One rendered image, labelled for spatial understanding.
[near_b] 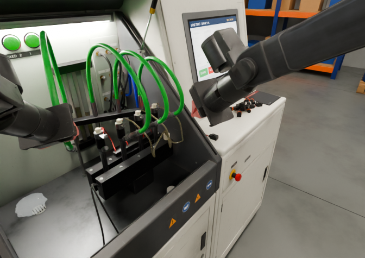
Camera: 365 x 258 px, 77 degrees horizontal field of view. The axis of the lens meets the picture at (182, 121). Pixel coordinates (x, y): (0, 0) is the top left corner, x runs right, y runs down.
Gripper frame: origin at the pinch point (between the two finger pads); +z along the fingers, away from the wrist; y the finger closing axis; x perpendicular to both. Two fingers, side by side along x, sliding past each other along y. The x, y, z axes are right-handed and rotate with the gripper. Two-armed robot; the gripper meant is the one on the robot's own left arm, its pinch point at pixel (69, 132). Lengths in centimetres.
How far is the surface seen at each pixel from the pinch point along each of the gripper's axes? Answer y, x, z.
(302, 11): -326, -219, 365
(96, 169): 7.6, 6.5, 30.0
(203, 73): -42, -25, 52
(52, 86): -1.8, -8.2, -7.1
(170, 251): -9, 40, 37
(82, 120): 10.2, -13.1, 32.5
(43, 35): 0.2, -23.0, -3.6
